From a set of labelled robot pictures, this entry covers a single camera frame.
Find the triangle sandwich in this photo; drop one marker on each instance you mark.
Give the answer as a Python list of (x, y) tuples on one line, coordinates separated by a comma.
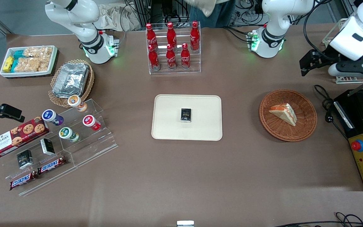
[(284, 113)]

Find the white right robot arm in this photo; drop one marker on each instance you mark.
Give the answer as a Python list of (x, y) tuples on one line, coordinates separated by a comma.
[(74, 19)]

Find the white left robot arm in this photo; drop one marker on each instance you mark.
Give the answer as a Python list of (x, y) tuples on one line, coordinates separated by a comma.
[(273, 19)]

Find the round brown wicker basket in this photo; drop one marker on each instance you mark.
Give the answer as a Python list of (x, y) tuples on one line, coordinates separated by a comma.
[(306, 126)]

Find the white rectangular snack tray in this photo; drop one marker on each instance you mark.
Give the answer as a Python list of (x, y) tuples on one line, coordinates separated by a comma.
[(54, 60)]

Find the oval tan wicker basket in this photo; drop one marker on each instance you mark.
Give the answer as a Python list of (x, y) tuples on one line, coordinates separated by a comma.
[(88, 85)]

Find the cream rectangular tray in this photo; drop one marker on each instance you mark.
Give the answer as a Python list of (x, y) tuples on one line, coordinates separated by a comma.
[(172, 126)]

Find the red Walkers cookie box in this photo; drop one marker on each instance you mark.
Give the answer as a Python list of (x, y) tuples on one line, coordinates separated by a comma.
[(17, 137)]

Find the blue lid yogurt cup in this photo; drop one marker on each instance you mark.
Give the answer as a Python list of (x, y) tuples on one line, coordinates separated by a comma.
[(51, 116)]

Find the yellow snack packet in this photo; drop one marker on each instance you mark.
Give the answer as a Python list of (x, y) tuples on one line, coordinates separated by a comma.
[(8, 64)]

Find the teal snack packet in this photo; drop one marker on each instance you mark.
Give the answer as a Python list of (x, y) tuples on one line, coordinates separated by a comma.
[(18, 55), (14, 65)]

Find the small black box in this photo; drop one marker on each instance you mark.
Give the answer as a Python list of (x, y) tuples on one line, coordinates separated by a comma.
[(47, 146), (186, 115), (25, 159)]

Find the clear rice cracker bag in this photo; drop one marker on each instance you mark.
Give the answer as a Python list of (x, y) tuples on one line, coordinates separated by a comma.
[(44, 64), (38, 51), (27, 64)]

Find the green lid yogurt cup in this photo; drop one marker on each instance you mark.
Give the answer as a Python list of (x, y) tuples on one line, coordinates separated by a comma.
[(68, 134)]

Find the orange lid yogurt cup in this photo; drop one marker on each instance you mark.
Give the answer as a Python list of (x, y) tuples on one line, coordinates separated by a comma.
[(76, 102)]

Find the Snickers chocolate bar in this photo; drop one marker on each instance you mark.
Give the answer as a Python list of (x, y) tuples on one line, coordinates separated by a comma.
[(51, 165), (23, 180)]

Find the stack of foil trays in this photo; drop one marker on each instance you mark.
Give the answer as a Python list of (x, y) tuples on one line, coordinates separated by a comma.
[(70, 80)]

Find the red lid yogurt cup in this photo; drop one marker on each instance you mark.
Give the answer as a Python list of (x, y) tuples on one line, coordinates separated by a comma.
[(90, 122)]

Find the black machine yellow control panel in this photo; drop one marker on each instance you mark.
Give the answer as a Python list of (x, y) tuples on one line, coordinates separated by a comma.
[(362, 157)]

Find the clear acrylic step stand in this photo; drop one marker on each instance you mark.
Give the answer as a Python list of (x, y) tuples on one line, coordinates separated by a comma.
[(93, 151)]

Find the person in jeans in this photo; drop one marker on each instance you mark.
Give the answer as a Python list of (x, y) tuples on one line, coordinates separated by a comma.
[(213, 15)]

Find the red cola bottle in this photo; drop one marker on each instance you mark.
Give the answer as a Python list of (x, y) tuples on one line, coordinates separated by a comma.
[(153, 60), (185, 58), (151, 36), (171, 34), (194, 36), (171, 59)]

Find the clear acrylic bottle stand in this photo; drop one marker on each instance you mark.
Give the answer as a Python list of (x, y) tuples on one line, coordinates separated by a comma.
[(175, 71)]

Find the crumpled beige cloth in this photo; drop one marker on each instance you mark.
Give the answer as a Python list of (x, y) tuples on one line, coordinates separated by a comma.
[(115, 17)]

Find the small white block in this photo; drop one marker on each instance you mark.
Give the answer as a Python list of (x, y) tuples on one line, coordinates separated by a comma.
[(185, 223)]

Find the aluminium frame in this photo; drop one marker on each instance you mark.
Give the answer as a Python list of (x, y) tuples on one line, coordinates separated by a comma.
[(156, 11)]

